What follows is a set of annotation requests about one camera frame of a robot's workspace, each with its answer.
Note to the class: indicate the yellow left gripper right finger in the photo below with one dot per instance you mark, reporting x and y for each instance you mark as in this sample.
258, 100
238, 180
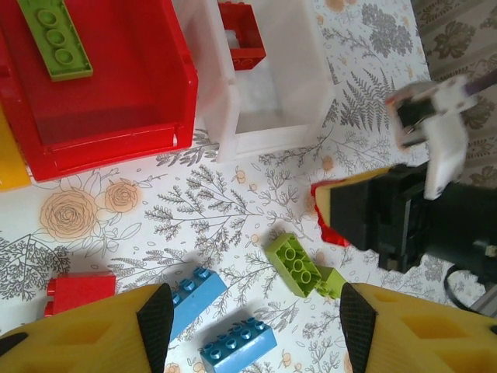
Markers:
427, 342

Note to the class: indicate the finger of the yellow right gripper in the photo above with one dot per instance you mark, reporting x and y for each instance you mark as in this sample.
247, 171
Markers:
349, 210

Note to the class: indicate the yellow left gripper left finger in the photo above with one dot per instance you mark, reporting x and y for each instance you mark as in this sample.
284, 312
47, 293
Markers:
77, 342

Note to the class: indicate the blue lego brick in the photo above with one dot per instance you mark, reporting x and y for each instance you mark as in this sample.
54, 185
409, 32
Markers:
240, 357
202, 299

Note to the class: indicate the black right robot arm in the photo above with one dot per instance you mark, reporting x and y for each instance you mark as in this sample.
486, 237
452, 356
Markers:
458, 225

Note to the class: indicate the small lime green lego brick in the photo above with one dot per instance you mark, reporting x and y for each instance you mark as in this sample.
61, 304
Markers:
330, 281

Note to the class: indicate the translucent white plastic bin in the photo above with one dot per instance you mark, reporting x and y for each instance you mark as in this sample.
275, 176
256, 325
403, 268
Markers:
295, 58

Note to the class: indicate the yellow plastic bin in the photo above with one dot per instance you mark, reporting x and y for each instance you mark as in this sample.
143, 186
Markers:
9, 163

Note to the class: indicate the hollow red lego brick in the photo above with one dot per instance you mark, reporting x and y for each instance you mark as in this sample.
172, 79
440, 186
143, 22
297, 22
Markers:
252, 31

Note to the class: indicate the red plastic bin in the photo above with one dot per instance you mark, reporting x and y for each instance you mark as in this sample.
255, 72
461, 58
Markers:
116, 97

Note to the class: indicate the long lime green lego plate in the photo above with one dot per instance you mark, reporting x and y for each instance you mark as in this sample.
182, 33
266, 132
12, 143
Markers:
54, 39

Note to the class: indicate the grey metal rail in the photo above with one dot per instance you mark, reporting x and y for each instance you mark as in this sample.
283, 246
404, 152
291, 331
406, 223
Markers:
487, 305

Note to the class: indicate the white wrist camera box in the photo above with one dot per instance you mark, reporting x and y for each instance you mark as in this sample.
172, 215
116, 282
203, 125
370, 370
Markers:
446, 155

